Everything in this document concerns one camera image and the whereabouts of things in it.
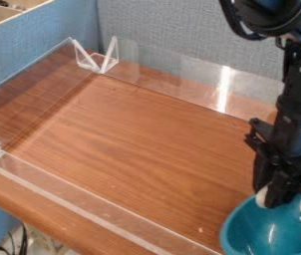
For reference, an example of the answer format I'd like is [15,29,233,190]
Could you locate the clear acrylic back barrier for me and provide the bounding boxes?
[105,54,282,123]

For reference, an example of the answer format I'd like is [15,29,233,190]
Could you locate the wooden shelf box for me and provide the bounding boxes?
[0,0,54,25]

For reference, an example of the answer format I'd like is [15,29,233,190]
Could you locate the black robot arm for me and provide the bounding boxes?
[217,0,301,208]

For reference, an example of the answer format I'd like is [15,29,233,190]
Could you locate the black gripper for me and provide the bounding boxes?
[244,108,301,208]

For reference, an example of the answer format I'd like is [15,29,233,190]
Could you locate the clear acrylic front barrier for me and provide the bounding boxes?
[0,151,220,255]

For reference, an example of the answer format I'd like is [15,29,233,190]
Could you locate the black cables under table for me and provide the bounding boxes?
[0,222,30,255]

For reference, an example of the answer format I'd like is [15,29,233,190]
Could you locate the blue plastic bowl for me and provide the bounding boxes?
[219,195,301,255]

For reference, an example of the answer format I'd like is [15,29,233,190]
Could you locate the clear acrylic barrier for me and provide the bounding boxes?
[0,151,220,255]
[105,54,282,123]

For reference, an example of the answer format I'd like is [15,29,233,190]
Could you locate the clear acrylic corner bracket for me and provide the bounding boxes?
[70,36,120,74]

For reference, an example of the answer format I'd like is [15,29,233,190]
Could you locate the white brown toy mushroom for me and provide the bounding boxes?
[255,185,267,208]

